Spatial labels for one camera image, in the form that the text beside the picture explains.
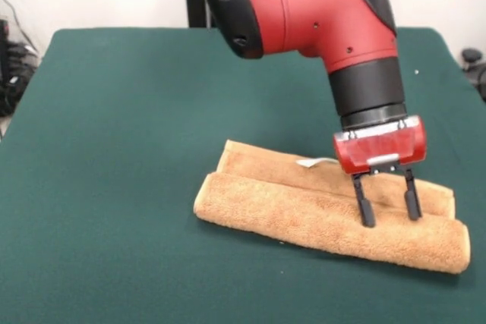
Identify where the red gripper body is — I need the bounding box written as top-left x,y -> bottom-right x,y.
333,115 -> 427,176

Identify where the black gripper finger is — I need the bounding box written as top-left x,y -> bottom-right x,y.
403,165 -> 424,222
351,170 -> 377,228

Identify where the dark grey stand base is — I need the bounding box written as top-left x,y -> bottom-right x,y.
460,47 -> 486,104
0,18 -> 41,118

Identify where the tan terry towel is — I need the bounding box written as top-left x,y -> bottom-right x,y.
193,140 -> 472,275

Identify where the dark green table cloth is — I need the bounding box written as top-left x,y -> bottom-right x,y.
0,27 -> 486,324

